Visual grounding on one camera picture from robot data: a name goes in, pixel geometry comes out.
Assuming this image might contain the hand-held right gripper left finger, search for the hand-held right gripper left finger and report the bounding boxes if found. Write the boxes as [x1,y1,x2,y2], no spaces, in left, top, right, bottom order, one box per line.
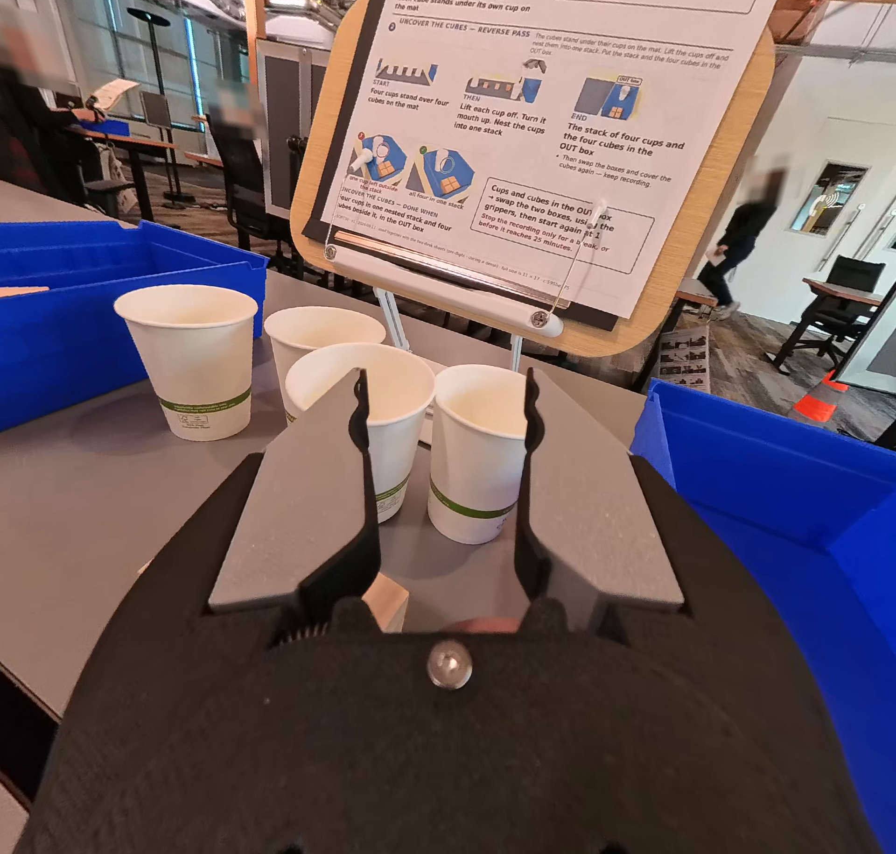
[208,368,382,617]

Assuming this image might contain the blue plastic bin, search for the blue plastic bin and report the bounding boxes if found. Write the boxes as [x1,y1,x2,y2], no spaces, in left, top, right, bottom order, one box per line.
[0,220,269,431]
[630,378,896,848]

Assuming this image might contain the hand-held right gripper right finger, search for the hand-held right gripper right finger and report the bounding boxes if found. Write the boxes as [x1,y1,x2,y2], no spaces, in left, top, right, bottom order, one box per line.
[514,368,686,627]

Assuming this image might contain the printed instruction sheet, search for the printed instruction sheet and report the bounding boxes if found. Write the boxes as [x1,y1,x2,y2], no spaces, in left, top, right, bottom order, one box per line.
[329,0,795,319]

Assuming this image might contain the white paper cup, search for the white paper cup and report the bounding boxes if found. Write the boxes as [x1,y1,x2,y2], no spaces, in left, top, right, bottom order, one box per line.
[428,364,527,545]
[286,343,436,524]
[114,284,259,442]
[265,306,386,424]

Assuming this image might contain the instruction sheet on stand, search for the instruction sheet on stand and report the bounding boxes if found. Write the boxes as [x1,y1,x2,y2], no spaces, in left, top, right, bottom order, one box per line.
[290,0,777,445]

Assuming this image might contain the grey framed partition panel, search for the grey framed partition panel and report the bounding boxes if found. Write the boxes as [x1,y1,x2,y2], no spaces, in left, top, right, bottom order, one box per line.
[836,287,896,393]
[258,38,330,221]

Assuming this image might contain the background work desk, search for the background work desk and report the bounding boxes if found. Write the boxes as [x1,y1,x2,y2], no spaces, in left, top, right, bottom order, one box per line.
[66,122,179,221]

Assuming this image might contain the black mesh office chair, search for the black mesh office chair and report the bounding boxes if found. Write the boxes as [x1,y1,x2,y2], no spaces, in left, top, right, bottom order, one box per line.
[206,115,270,253]

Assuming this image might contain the brown top desk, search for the brown top desk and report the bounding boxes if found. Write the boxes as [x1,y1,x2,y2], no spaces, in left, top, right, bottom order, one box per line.
[675,278,718,319]

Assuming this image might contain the wooden desk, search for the wooden desk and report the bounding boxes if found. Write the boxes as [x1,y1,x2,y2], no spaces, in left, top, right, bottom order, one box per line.
[804,276,886,309]

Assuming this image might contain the orange floor cone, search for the orange floor cone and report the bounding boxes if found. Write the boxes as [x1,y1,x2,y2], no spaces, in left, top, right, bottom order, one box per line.
[793,371,849,422]

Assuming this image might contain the printed leaflet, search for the printed leaflet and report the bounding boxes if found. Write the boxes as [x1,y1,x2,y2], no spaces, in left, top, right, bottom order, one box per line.
[658,327,711,394]

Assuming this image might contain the black floor lamp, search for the black floor lamp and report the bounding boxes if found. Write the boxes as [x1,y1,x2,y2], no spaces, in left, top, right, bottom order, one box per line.
[128,8,186,209]

